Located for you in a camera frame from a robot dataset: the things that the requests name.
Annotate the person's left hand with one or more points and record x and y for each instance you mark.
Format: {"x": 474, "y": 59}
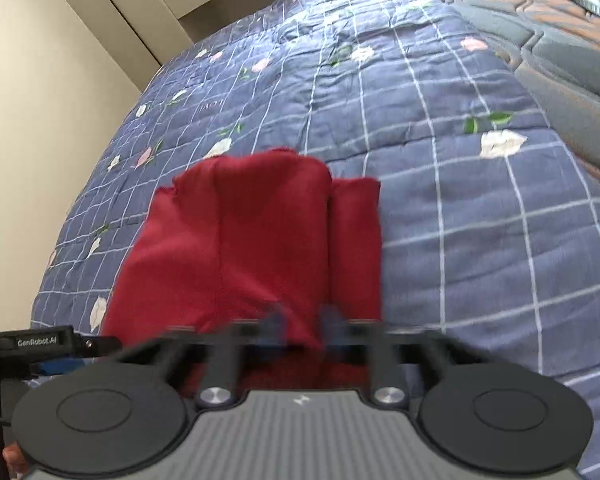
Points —
{"x": 14, "y": 457}

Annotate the blue checked floral quilt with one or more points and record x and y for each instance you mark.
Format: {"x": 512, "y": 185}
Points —
{"x": 470, "y": 240}

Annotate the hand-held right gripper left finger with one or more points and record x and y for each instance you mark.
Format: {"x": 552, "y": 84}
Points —
{"x": 275, "y": 324}

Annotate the red knit sweater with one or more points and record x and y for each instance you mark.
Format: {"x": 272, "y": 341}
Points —
{"x": 260, "y": 240}

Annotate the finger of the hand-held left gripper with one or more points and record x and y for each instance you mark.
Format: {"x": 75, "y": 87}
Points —
{"x": 60, "y": 367}

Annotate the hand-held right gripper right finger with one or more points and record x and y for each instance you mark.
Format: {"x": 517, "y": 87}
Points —
{"x": 332, "y": 327}

